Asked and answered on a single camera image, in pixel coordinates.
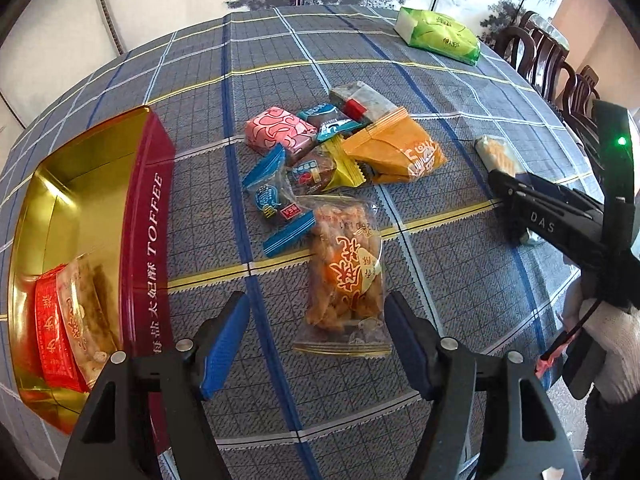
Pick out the grey packet with red label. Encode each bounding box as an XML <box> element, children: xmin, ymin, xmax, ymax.
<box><xmin>329</xmin><ymin>81</ymin><xmax>401</xmax><ymax>123</ymax></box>

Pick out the green snack packet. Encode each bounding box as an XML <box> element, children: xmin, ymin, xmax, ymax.
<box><xmin>394</xmin><ymin>7</ymin><xmax>482</xmax><ymax>66</ymax></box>

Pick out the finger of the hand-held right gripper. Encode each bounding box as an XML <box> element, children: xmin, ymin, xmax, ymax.
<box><xmin>515</xmin><ymin>173</ymin><xmax>604</xmax><ymax>217</ymax></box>
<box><xmin>489</xmin><ymin>169</ymin><xmax>609</xmax><ymax>262</ymax></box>

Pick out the clear fried snack packet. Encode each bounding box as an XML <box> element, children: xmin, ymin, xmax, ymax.
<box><xmin>55</xmin><ymin>255</ymin><xmax>123</xmax><ymax>393</ymax></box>
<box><xmin>292</xmin><ymin>195</ymin><xmax>392</xmax><ymax>358</ymax></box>

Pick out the light blue cracker packet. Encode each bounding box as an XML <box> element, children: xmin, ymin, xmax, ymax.
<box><xmin>474</xmin><ymin>135</ymin><xmax>546</xmax><ymax>246</ymax></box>

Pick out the small blue cookie packet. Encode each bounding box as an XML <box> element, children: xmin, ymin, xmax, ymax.
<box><xmin>297</xmin><ymin>102</ymin><xmax>371</xmax><ymax>142</ymax></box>

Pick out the yellow and brown candy packet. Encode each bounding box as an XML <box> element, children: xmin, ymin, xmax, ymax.
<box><xmin>285</xmin><ymin>137</ymin><xmax>366</xmax><ymax>196</ymax></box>

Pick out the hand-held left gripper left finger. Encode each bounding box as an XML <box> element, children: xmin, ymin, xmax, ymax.
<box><xmin>59</xmin><ymin>291</ymin><xmax>251</xmax><ymax>480</ymax></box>

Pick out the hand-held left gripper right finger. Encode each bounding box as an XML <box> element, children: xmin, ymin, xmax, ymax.
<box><xmin>384</xmin><ymin>291</ymin><xmax>583</xmax><ymax>480</ymax></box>

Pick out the red and gold tin box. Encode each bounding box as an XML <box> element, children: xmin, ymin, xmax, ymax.
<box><xmin>7</xmin><ymin>106</ymin><xmax>176</xmax><ymax>436</ymax></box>

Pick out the red snack packet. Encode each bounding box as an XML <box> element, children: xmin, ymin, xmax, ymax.
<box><xmin>34</xmin><ymin>264</ymin><xmax>88</xmax><ymax>393</ymax></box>

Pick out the red and black cable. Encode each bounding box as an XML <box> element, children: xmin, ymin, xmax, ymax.
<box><xmin>536</xmin><ymin>299</ymin><xmax>602</xmax><ymax>378</ymax></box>

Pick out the blue candy packet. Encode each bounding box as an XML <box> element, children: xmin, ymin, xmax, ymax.
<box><xmin>242</xmin><ymin>142</ymin><xmax>316</xmax><ymax>261</ymax></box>

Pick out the person's right hand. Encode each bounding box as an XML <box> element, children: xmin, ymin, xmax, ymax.
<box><xmin>562</xmin><ymin>279</ymin><xmax>640</xmax><ymax>404</ymax></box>

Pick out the dark wooden chair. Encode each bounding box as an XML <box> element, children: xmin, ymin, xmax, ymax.
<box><xmin>550</xmin><ymin>62</ymin><xmax>603</xmax><ymax>161</ymax></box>
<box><xmin>492</xmin><ymin>10</ymin><xmax>571</xmax><ymax>78</ymax></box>

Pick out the orange snack packet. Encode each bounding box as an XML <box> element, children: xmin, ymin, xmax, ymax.
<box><xmin>341</xmin><ymin>107</ymin><xmax>448</xmax><ymax>185</ymax></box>

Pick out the pink patterned snack packet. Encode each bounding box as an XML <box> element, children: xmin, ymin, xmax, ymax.
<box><xmin>245</xmin><ymin>107</ymin><xmax>318</xmax><ymax>156</ymax></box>

